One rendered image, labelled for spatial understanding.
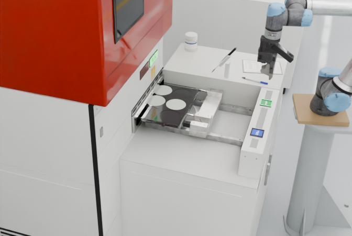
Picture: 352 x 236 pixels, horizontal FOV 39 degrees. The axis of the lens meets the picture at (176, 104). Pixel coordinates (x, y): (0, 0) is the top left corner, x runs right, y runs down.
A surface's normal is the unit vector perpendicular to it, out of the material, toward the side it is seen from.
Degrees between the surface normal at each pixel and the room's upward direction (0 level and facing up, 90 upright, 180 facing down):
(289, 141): 0
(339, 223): 90
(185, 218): 90
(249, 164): 90
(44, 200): 90
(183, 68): 0
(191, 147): 0
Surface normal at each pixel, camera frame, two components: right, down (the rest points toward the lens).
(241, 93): -0.29, 0.51
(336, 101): -0.08, 0.66
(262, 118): 0.03, -0.84
